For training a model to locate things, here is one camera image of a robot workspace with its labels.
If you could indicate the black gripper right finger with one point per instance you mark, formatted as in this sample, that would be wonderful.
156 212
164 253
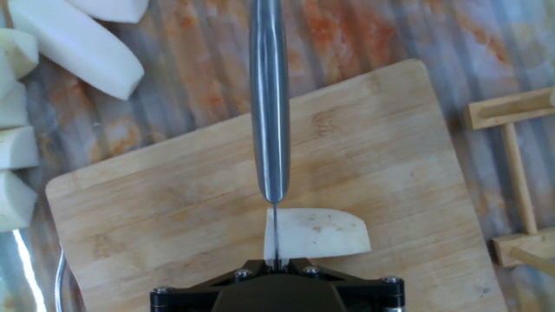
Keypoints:
373 299

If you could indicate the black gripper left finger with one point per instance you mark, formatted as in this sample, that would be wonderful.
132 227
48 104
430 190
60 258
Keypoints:
182 299

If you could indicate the steel cleaver knife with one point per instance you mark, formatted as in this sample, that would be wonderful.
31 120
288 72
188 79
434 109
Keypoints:
269 108

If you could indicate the speckled white radish piece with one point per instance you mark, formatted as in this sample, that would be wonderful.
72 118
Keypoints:
321 234

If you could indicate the long white radish wedge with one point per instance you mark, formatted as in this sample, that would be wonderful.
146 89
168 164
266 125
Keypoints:
78 47

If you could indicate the bamboo cutting board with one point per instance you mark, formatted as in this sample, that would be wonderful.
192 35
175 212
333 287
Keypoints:
173 216

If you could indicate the wooden peg rack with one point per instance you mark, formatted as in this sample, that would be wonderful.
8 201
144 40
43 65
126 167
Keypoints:
503 112

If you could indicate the marble pattern plastic mat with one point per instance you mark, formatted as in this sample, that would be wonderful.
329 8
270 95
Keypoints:
433 30

